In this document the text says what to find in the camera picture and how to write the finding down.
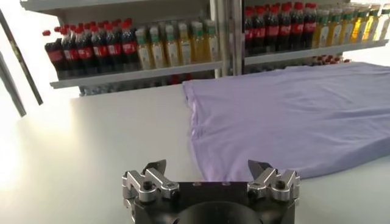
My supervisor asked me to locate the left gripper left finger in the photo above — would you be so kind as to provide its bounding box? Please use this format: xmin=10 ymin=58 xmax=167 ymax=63
xmin=121 ymin=159 xmax=180 ymax=204

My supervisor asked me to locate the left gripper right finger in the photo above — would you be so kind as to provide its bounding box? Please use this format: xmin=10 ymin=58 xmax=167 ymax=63
xmin=247 ymin=159 xmax=301 ymax=203

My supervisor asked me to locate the grey slanted window bar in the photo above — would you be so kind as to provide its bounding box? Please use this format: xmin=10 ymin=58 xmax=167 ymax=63
xmin=0 ymin=53 xmax=27 ymax=118

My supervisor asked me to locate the dark slanted pole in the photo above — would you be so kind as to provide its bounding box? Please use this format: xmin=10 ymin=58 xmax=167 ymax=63
xmin=0 ymin=8 xmax=44 ymax=107

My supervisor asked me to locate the purple t-shirt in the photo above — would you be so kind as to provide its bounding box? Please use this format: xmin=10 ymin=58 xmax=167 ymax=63
xmin=182 ymin=61 xmax=390 ymax=183

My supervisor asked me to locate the grey metal shelf rack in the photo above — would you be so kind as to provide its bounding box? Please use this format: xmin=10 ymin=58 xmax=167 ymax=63
xmin=231 ymin=0 xmax=390 ymax=75
xmin=19 ymin=0 xmax=228 ymax=97

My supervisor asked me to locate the cola bottle red cap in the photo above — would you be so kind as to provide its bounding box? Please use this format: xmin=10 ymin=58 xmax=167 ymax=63
xmin=243 ymin=6 xmax=257 ymax=55
xmin=291 ymin=2 xmax=305 ymax=50
xmin=303 ymin=2 xmax=317 ymax=49
xmin=41 ymin=29 xmax=68 ymax=79
xmin=75 ymin=26 xmax=96 ymax=75
xmin=90 ymin=24 xmax=110 ymax=73
xmin=105 ymin=23 xmax=125 ymax=71
xmin=265 ymin=4 xmax=280 ymax=52
xmin=121 ymin=18 xmax=141 ymax=70
xmin=277 ymin=2 xmax=293 ymax=51
xmin=253 ymin=5 xmax=268 ymax=54
xmin=60 ymin=27 xmax=82 ymax=76

